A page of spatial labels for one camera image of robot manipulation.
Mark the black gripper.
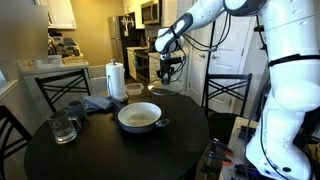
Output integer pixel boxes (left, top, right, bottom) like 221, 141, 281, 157
159, 54, 185, 85

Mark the round glass pan lid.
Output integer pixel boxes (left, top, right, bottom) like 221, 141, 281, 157
147, 78, 185, 97

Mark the grey pan with white inside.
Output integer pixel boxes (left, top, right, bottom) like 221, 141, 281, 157
108, 97, 171, 134

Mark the white lower drawer cabinet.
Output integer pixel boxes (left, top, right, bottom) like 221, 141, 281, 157
148, 51, 178, 89

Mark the black kitchen stove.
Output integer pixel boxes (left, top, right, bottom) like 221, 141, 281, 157
135, 36, 174, 84

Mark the clear plastic food container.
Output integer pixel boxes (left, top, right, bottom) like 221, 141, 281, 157
125, 82, 145, 96

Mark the white paper towel roll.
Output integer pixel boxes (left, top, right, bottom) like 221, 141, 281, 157
105, 63, 127, 100

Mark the metal paper towel holder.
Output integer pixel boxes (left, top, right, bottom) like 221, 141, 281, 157
106, 59, 130, 103

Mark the black cross-back chair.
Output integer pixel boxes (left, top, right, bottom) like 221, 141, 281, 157
202, 73, 253, 144
34, 69, 94, 113
0, 104, 33, 180

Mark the dark steel refrigerator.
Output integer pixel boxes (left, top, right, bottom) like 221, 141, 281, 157
107, 12, 147, 79

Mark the white cabinet beside microwave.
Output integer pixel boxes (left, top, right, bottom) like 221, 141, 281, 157
161, 0, 189, 28

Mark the white panel door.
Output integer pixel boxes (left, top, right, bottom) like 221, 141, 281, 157
188, 13, 268, 114

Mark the steel microwave oven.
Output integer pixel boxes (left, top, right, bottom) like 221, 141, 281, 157
140, 0, 163, 25

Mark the blue folded cloth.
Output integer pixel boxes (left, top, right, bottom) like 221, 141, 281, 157
82, 93, 114, 113

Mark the robot mounting platform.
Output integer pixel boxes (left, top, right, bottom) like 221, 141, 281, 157
218, 116, 320, 180

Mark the black orange bar clamp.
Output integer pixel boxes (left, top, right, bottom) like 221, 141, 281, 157
210, 137, 235, 158
205, 150, 233, 168

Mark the grey ceramic mug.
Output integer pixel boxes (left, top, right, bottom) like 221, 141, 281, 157
65, 99, 90, 120

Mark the black box on platform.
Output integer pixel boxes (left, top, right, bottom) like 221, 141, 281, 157
238, 125, 258, 143

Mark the dark countertop appliance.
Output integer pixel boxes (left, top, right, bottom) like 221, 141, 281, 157
63, 37, 82, 57

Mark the clear glass mug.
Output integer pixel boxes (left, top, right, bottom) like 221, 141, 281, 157
46, 109, 83, 145

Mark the clear plastic tray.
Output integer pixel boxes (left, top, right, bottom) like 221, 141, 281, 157
33, 54, 63, 69

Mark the white kitchen counter unit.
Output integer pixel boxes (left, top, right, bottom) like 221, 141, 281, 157
16, 58, 108, 114

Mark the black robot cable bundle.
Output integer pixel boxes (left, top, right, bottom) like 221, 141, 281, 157
181, 11, 268, 180

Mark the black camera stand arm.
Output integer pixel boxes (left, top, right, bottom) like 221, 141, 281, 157
259, 31, 268, 53

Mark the black stereo camera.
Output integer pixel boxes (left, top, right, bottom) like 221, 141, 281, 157
253, 24, 267, 33

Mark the white upper wall cabinet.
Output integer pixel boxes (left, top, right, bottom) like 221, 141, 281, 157
34, 0, 78, 30

